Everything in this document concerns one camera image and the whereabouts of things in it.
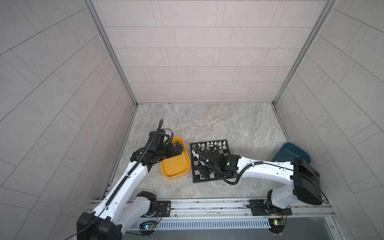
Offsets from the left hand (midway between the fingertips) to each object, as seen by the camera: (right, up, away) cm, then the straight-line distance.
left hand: (180, 147), depth 78 cm
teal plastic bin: (+65, -5, +12) cm, 66 cm away
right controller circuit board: (+46, -34, -10) cm, 58 cm away
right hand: (+9, -10, -2) cm, 14 cm away
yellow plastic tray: (-2, -11, +6) cm, 13 cm away
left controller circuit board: (-13, -32, -14) cm, 37 cm away
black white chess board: (+23, -2, +12) cm, 26 cm away
